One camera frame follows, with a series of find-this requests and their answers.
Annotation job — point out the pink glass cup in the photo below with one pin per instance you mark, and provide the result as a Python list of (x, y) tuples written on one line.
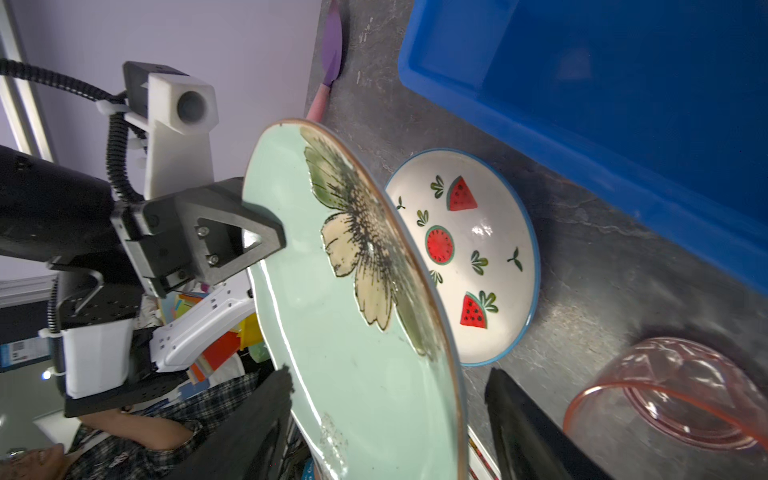
[(685, 390)]

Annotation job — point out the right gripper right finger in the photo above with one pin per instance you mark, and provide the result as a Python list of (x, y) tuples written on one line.
[(528, 444)]

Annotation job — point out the white watermelon plate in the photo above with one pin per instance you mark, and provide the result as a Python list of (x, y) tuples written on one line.
[(479, 245)]

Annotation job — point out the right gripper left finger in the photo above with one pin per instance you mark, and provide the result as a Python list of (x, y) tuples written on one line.
[(250, 444)]

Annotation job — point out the purple silicone spatula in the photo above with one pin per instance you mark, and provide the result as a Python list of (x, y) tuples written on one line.
[(331, 59)]

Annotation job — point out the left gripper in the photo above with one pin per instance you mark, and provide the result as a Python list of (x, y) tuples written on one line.
[(108, 254)]

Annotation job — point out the green floral plate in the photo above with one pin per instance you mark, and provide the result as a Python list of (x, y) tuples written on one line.
[(349, 309)]

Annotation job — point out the person in plaid shirt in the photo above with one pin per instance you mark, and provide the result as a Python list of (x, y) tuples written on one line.
[(115, 444)]

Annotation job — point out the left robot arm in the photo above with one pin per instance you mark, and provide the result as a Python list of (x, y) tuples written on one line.
[(22, 176)]

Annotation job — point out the blue plastic bin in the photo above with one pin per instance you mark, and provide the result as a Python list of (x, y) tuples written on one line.
[(657, 107)]

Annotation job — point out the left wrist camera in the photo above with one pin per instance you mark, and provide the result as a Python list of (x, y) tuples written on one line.
[(177, 112)]

